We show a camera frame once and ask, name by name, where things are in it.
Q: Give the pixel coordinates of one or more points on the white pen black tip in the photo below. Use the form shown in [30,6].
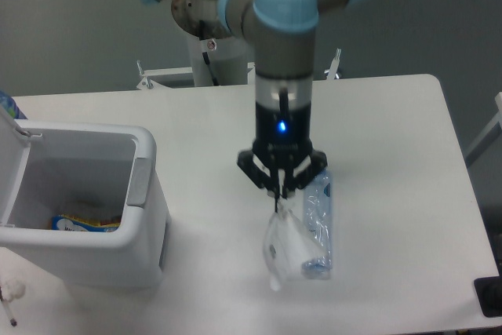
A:
[8,307]

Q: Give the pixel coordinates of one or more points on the blue patterned object left edge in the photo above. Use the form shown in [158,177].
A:
[11,107]

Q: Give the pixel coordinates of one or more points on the clear blue plastic bottle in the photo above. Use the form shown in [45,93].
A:
[318,218]

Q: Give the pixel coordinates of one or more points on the black device at table corner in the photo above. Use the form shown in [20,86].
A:
[488,291]

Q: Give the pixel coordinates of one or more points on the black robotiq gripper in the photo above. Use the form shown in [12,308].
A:
[287,136]

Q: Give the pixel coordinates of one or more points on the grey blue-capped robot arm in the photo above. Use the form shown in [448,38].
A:
[282,159]

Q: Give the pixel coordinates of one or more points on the white crumpled paper ball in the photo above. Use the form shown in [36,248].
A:
[13,289]

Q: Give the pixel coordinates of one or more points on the blue yellow snack wrapper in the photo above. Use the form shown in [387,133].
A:
[66,222]

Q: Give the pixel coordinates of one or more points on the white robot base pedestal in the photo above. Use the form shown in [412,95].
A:
[282,32]

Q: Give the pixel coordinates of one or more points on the white frame right edge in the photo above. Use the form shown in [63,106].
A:
[489,133]

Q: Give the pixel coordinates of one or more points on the white plastic trash can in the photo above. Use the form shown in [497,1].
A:
[92,171]

